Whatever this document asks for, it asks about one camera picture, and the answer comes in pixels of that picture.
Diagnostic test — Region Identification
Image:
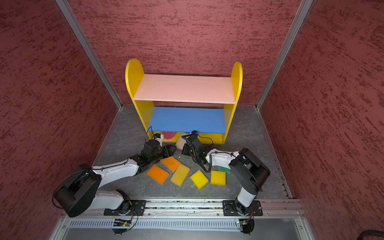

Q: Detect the orange sponge lower left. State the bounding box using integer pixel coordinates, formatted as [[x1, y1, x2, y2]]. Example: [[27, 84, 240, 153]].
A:
[[147, 165, 169, 185]]

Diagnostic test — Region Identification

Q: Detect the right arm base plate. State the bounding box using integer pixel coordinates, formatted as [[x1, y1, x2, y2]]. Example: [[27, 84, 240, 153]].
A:
[[222, 200, 263, 217]]

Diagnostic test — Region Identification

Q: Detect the orange sponge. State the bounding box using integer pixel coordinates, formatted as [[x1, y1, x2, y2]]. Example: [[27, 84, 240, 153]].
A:
[[147, 165, 169, 185], [161, 157, 181, 172]]

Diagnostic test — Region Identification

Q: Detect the aluminium mounting rail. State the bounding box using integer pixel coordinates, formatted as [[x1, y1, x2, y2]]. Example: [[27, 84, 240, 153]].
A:
[[64, 197, 305, 219]]

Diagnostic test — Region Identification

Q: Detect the green yellow scouring sponge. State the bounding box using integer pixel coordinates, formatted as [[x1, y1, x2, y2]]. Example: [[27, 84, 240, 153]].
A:
[[218, 166, 231, 174]]

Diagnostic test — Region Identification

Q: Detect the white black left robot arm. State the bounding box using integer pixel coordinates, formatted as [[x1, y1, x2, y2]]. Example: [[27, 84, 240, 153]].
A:
[[52, 140, 177, 218]]

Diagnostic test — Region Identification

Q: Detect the circuit board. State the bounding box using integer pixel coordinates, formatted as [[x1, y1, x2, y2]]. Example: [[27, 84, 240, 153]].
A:
[[113, 219, 132, 228], [239, 220, 255, 228]]

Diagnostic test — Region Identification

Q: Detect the bright yellow diamond sponge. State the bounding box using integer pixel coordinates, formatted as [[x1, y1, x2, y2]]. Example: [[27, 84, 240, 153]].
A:
[[190, 170, 209, 190]]

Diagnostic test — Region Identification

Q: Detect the white sponge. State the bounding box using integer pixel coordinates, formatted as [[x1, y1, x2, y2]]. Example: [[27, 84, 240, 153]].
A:
[[175, 136, 186, 150]]

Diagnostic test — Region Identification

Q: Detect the round pink smiley sponge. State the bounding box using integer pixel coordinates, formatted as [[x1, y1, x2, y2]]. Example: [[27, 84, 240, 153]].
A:
[[162, 132, 176, 141]]

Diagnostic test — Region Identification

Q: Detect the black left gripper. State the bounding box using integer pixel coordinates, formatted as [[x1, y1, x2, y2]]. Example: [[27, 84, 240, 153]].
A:
[[149, 144, 177, 164]]

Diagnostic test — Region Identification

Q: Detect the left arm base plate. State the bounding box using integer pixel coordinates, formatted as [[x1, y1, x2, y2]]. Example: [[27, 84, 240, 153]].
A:
[[104, 200, 147, 218]]

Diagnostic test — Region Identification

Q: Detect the left circuit board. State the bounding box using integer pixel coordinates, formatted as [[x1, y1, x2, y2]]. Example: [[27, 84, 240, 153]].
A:
[[113, 219, 132, 228]]

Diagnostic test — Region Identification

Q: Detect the right circuit board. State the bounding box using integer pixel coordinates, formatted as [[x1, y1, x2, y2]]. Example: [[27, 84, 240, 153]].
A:
[[239, 220, 255, 228]]

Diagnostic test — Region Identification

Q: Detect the yellow shelf with coloured boards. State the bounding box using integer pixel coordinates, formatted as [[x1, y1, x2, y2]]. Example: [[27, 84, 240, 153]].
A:
[[125, 59, 243, 145]]

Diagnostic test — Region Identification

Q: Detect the bright yellow square sponge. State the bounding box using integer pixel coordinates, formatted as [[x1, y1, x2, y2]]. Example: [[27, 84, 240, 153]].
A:
[[211, 171, 226, 186]]

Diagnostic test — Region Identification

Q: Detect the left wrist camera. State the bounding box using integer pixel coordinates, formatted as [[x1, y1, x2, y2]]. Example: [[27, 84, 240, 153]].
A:
[[153, 133, 164, 147]]

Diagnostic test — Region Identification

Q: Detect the pale yellow sponge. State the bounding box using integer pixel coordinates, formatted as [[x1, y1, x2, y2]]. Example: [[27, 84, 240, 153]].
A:
[[171, 164, 190, 187]]

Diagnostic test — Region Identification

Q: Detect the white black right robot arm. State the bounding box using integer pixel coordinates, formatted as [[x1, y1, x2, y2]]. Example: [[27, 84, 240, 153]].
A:
[[182, 131, 271, 217]]

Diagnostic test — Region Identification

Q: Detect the orange sponge upper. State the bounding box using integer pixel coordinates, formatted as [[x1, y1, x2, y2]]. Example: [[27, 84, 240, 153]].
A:
[[161, 157, 181, 172]]

